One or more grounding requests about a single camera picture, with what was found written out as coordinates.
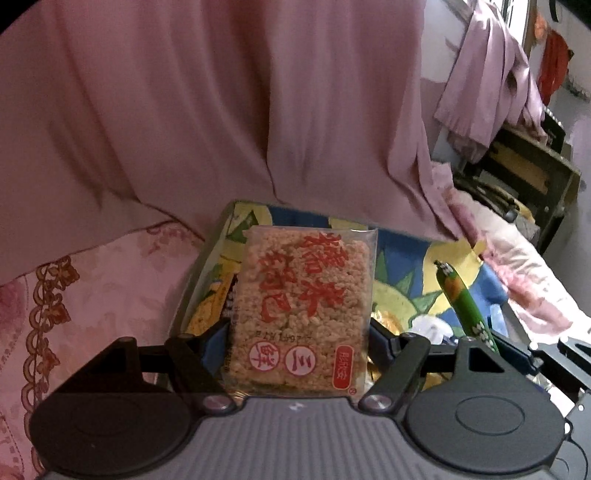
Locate green sausage stick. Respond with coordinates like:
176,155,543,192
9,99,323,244
434,260,499,353

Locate rice cracker pack red letters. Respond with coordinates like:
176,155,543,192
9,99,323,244
222,226,378,399

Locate grey tray with painted paper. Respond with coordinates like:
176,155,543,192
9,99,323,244
175,201,518,389

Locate pink floral bedsheet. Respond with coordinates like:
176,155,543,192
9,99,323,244
1,188,590,479

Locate dark wooden desk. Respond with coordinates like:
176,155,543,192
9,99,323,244
461,124,581,254

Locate pink curtain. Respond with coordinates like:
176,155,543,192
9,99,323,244
1,1,461,282

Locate short purple window curtain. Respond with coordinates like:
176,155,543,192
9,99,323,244
434,1,547,163

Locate red hanging cloth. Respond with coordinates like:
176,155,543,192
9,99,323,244
534,15,574,106

